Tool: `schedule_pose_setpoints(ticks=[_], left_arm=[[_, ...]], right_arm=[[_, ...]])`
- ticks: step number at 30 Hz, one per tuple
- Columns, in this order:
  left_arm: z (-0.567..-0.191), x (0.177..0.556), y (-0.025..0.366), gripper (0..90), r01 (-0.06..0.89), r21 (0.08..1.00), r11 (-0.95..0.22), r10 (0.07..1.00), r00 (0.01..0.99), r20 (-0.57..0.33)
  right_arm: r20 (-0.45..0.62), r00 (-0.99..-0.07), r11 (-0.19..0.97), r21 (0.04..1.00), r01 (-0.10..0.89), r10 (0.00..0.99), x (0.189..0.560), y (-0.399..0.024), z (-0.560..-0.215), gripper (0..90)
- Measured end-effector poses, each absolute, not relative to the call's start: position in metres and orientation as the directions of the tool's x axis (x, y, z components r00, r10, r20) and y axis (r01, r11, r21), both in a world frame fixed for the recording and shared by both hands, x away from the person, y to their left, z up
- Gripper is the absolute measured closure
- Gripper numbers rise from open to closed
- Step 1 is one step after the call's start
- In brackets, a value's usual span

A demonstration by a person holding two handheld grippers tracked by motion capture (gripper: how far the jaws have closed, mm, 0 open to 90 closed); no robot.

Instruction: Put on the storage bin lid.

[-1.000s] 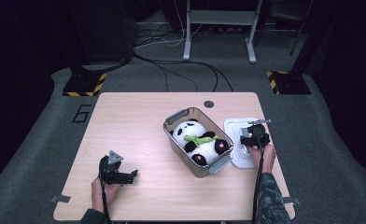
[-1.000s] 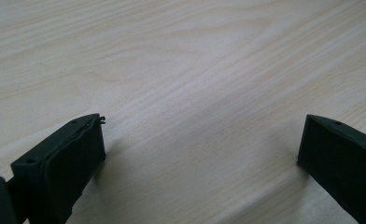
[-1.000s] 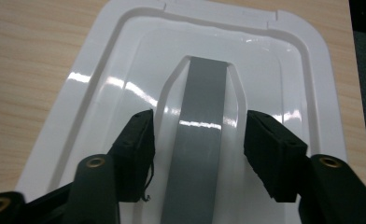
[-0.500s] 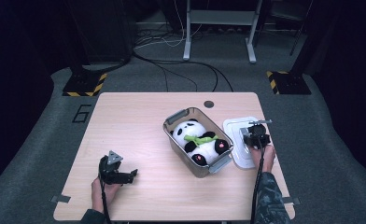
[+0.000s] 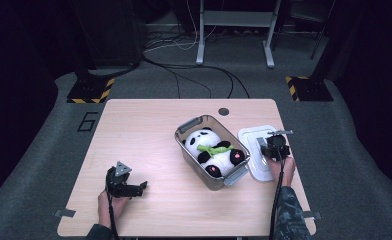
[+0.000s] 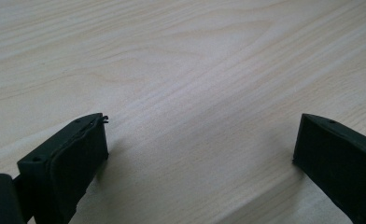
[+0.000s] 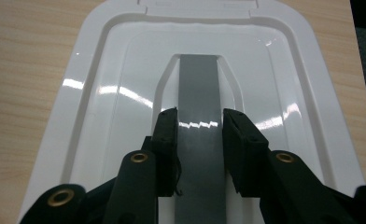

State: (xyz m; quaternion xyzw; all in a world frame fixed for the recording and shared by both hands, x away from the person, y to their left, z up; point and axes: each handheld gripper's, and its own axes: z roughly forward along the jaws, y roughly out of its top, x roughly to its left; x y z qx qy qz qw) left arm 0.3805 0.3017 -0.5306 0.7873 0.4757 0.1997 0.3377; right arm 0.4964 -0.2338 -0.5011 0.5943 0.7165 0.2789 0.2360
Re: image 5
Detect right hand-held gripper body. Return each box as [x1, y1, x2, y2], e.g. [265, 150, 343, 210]
[265, 129, 295, 162]

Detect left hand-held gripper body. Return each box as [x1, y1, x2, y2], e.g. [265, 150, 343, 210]
[104, 160, 134, 199]

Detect white storage box lid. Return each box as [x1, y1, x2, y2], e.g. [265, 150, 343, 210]
[237, 124, 286, 183]

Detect panda plush toy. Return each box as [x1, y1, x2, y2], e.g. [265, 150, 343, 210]
[182, 126, 247, 179]

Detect clear brown storage box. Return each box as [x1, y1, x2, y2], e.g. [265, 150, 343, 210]
[173, 114, 252, 192]

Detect person's right hand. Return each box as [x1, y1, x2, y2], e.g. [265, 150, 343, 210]
[266, 155, 297, 188]

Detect person's left hand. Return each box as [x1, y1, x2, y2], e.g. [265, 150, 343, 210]
[97, 189, 132, 230]

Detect grey tape strip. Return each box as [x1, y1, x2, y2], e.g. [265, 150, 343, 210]
[53, 208, 77, 219]
[303, 210, 323, 221]

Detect black yellow striped stand base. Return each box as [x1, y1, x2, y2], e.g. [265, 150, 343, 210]
[66, 77, 116, 105]
[285, 75, 335, 103]

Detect black cabinet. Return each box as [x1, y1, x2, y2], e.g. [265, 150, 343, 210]
[71, 0, 144, 69]

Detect left hand-held gripper black cable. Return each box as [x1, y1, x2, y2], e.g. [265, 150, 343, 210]
[105, 186, 121, 240]

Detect hand-held gripper black cable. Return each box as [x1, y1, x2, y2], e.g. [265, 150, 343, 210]
[105, 186, 121, 240]
[268, 151, 286, 240]

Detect right hand-held gripper black cable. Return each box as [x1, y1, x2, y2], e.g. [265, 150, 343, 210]
[268, 151, 286, 240]

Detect black floor cables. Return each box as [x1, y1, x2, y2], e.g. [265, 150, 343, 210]
[140, 54, 251, 100]

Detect white metal stand frame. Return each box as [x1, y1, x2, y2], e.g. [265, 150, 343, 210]
[195, 0, 283, 69]

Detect white floor cables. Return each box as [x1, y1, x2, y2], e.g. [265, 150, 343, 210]
[143, 0, 219, 54]

